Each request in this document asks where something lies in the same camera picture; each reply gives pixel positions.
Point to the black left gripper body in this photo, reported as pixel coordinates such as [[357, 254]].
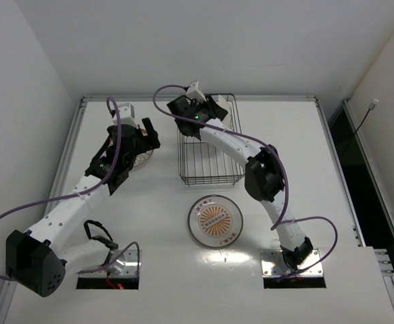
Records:
[[144, 141]]

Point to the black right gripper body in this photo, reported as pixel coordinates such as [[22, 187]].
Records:
[[215, 110]]

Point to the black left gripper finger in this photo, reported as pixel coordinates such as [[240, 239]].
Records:
[[152, 140], [147, 125]]

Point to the brown floral pattern plate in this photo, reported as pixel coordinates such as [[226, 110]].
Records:
[[226, 117]]

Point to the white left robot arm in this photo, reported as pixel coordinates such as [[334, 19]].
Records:
[[37, 258]]

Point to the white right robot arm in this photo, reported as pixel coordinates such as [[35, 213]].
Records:
[[266, 179]]

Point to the brown lattice pattern plate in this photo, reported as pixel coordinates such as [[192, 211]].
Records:
[[143, 158]]

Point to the sunburst pattern plate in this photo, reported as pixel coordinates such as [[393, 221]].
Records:
[[215, 221]]

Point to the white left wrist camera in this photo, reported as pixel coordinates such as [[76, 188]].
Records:
[[126, 111]]

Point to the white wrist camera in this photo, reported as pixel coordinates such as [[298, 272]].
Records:
[[193, 92], [126, 111]]

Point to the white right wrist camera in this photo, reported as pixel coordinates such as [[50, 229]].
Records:
[[193, 92]]

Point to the black wire dish rack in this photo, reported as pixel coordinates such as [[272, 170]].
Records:
[[201, 164]]

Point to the aluminium table frame rail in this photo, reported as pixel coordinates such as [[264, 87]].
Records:
[[273, 98]]

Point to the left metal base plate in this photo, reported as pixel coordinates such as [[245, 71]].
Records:
[[125, 267]]

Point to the metal base plate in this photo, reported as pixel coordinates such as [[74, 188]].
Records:
[[273, 265], [125, 267]]

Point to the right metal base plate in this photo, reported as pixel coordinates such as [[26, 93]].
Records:
[[273, 265]]

